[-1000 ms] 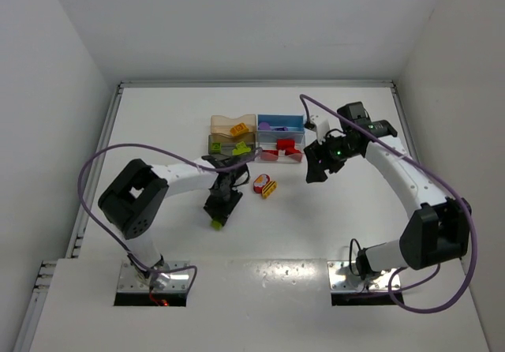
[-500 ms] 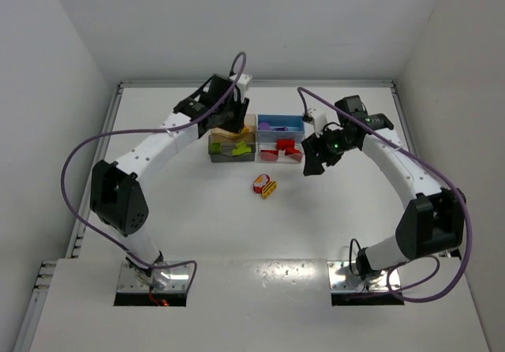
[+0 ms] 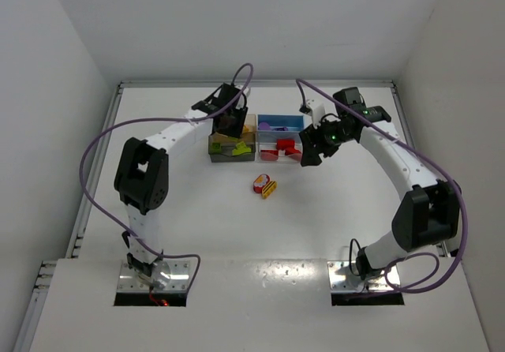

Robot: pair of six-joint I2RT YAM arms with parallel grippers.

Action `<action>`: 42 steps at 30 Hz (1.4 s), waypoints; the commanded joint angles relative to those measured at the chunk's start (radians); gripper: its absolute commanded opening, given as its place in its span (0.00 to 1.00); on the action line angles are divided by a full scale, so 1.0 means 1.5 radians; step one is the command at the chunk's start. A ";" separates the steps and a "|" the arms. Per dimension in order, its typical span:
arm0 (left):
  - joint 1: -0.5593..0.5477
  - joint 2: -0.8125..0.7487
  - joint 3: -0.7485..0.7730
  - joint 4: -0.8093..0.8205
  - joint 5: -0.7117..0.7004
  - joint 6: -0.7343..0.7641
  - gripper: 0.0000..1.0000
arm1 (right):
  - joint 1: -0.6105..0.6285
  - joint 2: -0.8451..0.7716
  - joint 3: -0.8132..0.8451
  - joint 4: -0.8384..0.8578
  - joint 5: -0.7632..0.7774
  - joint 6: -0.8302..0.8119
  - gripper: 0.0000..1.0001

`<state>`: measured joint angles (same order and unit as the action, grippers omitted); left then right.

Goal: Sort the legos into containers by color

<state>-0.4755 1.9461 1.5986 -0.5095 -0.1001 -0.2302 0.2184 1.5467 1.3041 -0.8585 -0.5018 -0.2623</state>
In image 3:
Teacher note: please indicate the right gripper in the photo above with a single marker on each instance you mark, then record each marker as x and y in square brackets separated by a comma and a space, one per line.
[316, 138]

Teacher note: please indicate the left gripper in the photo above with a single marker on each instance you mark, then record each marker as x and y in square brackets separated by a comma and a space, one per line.
[230, 116]

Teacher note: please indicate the red half round lego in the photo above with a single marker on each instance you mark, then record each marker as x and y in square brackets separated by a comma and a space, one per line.
[293, 154]

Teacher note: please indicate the red lego piece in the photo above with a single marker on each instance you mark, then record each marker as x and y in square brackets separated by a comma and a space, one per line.
[283, 144]

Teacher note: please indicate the green rectangular lego brick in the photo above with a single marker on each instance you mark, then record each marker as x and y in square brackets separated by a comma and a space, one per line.
[241, 148]

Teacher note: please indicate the red lego brick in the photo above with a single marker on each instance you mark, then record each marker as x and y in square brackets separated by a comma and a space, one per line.
[269, 155]

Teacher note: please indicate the multicolour lego stack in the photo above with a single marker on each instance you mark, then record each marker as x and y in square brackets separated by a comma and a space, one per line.
[260, 182]

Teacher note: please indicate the yellow striped lego piece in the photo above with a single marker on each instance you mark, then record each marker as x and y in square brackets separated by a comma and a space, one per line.
[268, 189]

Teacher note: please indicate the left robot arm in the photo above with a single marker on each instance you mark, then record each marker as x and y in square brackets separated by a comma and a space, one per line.
[142, 177]

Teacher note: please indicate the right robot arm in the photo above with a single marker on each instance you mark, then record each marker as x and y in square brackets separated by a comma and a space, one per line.
[429, 209]

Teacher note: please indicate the orange translucent container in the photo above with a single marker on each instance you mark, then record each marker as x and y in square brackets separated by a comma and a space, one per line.
[248, 132]

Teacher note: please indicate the grey translucent container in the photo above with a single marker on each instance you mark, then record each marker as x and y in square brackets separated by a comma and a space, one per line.
[223, 149]

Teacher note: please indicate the purple round lego piece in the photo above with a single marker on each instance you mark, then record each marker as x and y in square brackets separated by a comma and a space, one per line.
[264, 126]

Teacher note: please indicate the blue container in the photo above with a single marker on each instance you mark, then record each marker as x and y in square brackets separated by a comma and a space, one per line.
[273, 127]

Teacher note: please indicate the clear container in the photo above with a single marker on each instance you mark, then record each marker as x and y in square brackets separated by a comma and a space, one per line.
[282, 157]

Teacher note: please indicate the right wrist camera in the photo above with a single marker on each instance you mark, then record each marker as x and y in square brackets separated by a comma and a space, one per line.
[315, 109]

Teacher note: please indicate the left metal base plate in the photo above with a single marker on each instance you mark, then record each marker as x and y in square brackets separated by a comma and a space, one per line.
[167, 277]

